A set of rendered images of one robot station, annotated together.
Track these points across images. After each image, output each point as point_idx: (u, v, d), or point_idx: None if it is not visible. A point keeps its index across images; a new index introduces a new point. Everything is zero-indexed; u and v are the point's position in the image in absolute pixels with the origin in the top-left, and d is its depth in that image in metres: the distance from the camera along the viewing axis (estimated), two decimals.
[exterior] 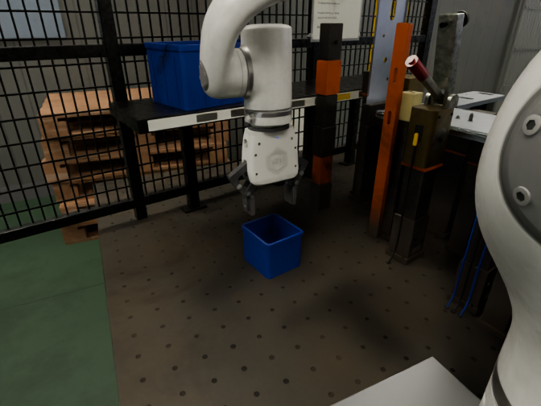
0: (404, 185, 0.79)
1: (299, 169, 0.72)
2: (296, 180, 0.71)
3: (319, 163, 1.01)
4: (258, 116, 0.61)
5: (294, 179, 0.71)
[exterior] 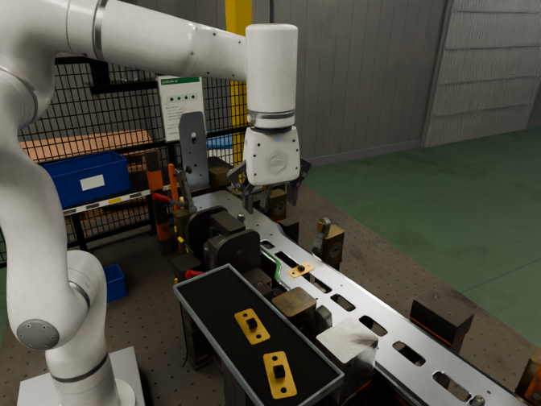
0: (180, 250, 1.39)
1: (301, 171, 0.71)
2: (298, 182, 0.70)
3: (158, 228, 1.61)
4: (258, 117, 0.60)
5: (295, 180, 0.70)
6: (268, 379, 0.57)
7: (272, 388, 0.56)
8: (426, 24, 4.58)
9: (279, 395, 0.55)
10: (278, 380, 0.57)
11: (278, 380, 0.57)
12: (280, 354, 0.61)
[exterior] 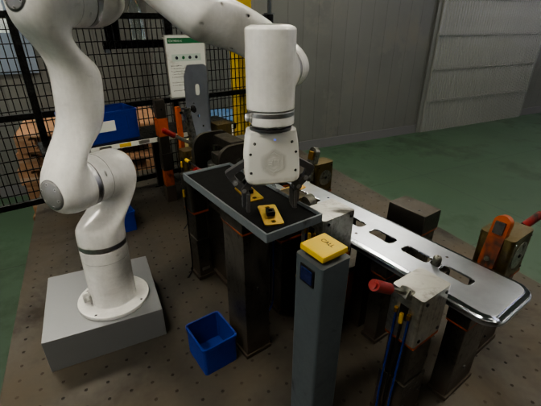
0: None
1: (303, 173, 0.70)
2: (299, 184, 0.69)
3: (164, 174, 1.76)
4: (254, 117, 0.61)
5: (295, 183, 0.69)
6: (261, 216, 0.72)
7: (265, 220, 0.70)
8: (420, 10, 4.73)
9: (270, 223, 0.69)
10: (270, 217, 0.71)
11: (269, 217, 0.71)
12: (271, 205, 0.76)
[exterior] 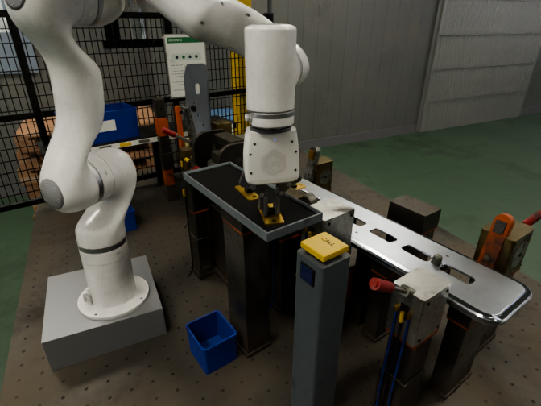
0: None
1: None
2: (282, 191, 0.69)
3: (164, 174, 1.76)
4: (254, 117, 0.61)
5: (282, 188, 0.69)
6: (262, 215, 0.72)
7: (265, 219, 0.70)
8: (420, 10, 4.73)
9: (270, 222, 0.69)
10: (270, 216, 0.71)
11: (269, 216, 0.71)
12: (271, 205, 0.76)
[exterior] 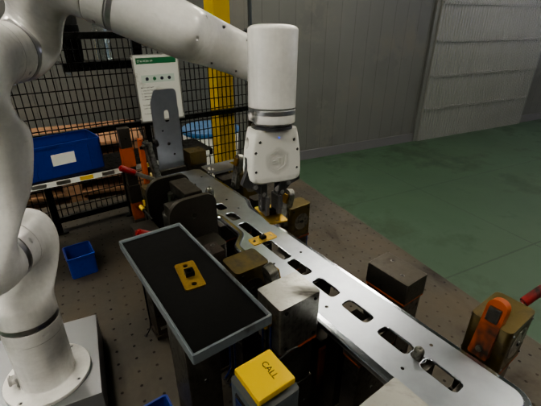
0: None
1: None
2: (283, 189, 0.70)
3: (132, 207, 1.61)
4: (260, 114, 0.61)
5: (282, 187, 0.70)
6: (262, 216, 0.71)
7: (268, 219, 0.70)
8: (417, 17, 4.58)
9: (274, 221, 0.69)
10: (271, 216, 0.71)
11: (270, 216, 0.71)
12: None
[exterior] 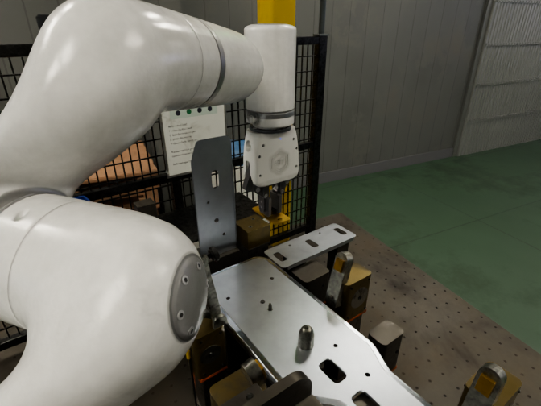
0: (196, 381, 0.80)
1: None
2: (283, 188, 0.70)
3: None
4: (263, 118, 0.60)
5: (282, 186, 0.70)
6: (264, 217, 0.71)
7: (271, 220, 0.70)
8: (465, 17, 3.99)
9: (278, 221, 0.69)
10: (273, 215, 0.71)
11: (272, 216, 0.71)
12: None
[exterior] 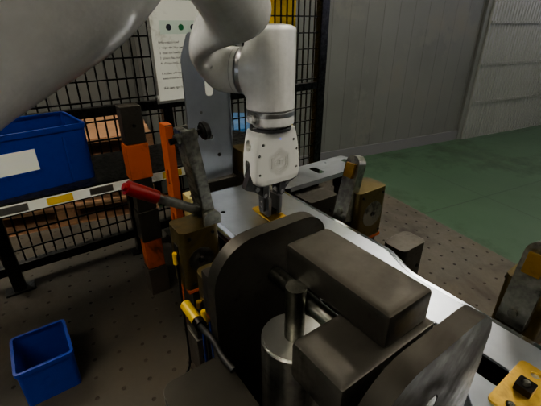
0: (185, 299, 0.70)
1: None
2: (283, 188, 0.70)
3: (144, 248, 0.92)
4: (263, 118, 0.60)
5: (282, 186, 0.70)
6: (264, 217, 0.71)
7: (271, 220, 0.70)
8: None
9: None
10: (273, 215, 0.71)
11: (272, 216, 0.71)
12: None
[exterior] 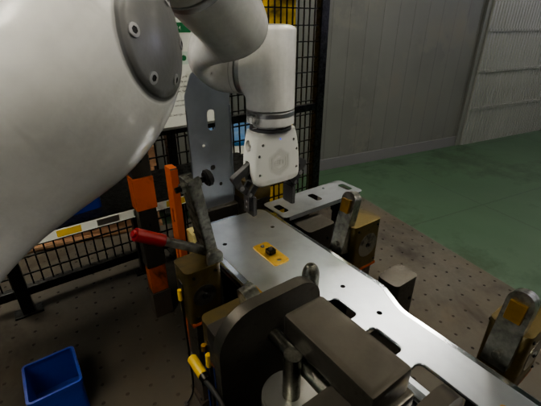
0: (189, 329, 0.73)
1: (298, 168, 0.72)
2: (295, 180, 0.71)
3: (149, 273, 0.95)
4: (263, 118, 0.60)
5: (294, 179, 0.71)
6: (264, 257, 0.75)
7: (270, 260, 0.74)
8: (469, 1, 3.92)
9: (278, 263, 0.73)
10: (272, 255, 0.75)
11: (272, 256, 0.75)
12: (265, 243, 0.80)
